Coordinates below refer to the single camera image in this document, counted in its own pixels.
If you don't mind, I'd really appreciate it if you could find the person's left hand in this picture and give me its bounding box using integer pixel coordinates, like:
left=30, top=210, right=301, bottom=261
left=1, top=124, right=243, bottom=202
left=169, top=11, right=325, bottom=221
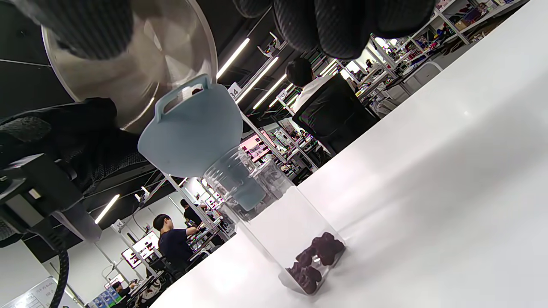
left=0, top=98, right=155, bottom=194

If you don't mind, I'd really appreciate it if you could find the person's right hand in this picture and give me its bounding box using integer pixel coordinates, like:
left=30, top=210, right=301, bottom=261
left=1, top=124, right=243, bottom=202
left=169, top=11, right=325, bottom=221
left=9, top=0, right=438, bottom=61

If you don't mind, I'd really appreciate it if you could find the blue plastic funnel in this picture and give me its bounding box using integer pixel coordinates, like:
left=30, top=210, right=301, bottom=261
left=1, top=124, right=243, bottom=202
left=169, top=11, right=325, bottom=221
left=137, top=74, right=266, bottom=212

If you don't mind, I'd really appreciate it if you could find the stainless steel bowl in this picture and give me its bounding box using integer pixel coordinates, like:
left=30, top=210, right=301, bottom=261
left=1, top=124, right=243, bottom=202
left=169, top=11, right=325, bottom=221
left=42, top=0, right=218, bottom=135

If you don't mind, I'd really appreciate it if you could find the clear square coffee jar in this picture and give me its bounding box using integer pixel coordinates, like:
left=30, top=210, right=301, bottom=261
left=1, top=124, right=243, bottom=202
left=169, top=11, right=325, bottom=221
left=203, top=148, right=347, bottom=296

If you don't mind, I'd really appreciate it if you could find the pile of dark red cranberries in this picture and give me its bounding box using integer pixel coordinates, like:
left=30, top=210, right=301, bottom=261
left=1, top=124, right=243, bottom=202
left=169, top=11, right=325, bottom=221
left=287, top=232, right=346, bottom=295

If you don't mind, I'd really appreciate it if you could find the long ceiling light strip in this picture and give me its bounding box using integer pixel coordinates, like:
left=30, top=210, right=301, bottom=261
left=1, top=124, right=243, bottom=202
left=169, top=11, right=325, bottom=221
left=235, top=57, right=280, bottom=105
left=95, top=194, right=121, bottom=225
left=216, top=38, right=251, bottom=80
left=253, top=74, right=288, bottom=110

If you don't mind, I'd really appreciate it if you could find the black office chair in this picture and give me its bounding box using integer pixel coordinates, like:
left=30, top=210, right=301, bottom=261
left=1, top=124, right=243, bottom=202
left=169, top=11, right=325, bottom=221
left=293, top=74, right=380, bottom=155

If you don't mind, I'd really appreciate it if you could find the white rolling cart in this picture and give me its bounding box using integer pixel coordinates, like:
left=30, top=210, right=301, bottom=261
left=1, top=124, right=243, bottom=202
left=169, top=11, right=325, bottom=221
left=383, top=61, right=444, bottom=103

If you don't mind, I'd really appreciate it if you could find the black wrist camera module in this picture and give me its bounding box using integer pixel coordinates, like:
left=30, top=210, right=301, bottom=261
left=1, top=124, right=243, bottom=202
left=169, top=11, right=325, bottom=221
left=0, top=153, right=104, bottom=249

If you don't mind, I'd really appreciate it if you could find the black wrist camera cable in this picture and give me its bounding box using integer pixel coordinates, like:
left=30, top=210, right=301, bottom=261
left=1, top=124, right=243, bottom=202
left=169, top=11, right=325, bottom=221
left=48, top=249, right=70, bottom=308

